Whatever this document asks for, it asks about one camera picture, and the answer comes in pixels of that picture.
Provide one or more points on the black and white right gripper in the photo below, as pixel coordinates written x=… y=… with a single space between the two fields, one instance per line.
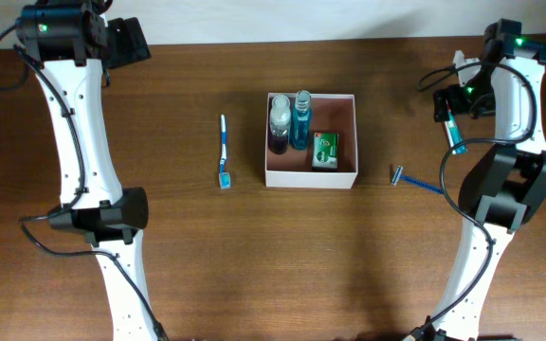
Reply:
x=452 y=95

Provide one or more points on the clear bottle with purple liquid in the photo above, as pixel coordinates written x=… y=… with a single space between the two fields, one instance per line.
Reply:
x=279 y=124

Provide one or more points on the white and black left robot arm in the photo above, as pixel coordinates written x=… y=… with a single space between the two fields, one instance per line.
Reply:
x=71 y=47

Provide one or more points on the white open cardboard box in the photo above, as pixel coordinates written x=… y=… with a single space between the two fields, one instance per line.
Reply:
x=332 y=113

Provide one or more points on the green soap box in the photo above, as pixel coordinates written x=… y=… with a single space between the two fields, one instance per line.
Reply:
x=325 y=152

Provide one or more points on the teal mouthwash bottle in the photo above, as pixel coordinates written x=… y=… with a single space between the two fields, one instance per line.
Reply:
x=301 y=119

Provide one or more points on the white and teal toothpaste tube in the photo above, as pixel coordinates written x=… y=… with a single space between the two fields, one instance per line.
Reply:
x=452 y=130

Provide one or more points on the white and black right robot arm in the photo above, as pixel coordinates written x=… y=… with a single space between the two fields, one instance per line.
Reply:
x=506 y=187

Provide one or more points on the blue disposable razor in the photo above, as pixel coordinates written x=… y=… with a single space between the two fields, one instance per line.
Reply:
x=400 y=176

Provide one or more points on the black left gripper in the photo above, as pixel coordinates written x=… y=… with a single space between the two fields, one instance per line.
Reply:
x=131 y=40

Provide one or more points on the blue and white toothbrush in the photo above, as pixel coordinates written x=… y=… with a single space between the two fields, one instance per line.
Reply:
x=224 y=176

